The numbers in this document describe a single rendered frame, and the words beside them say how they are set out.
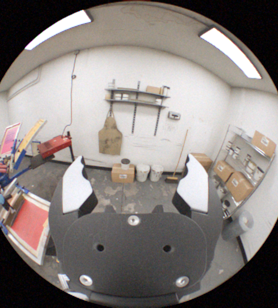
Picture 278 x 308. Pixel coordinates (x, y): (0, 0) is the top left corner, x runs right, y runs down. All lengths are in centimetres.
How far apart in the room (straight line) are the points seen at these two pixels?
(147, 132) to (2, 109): 576
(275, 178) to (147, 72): 319
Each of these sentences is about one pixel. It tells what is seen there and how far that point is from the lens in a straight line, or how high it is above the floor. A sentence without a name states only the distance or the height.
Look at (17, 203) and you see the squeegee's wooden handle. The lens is 128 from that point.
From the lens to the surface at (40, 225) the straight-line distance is 105.
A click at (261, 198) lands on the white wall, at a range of 261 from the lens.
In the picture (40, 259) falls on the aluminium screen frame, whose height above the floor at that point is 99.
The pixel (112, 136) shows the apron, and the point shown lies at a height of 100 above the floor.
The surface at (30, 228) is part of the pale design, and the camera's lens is 112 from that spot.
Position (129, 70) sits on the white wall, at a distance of 211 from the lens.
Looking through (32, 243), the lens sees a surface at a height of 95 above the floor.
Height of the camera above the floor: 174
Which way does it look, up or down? 30 degrees down
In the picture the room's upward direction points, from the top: 8 degrees clockwise
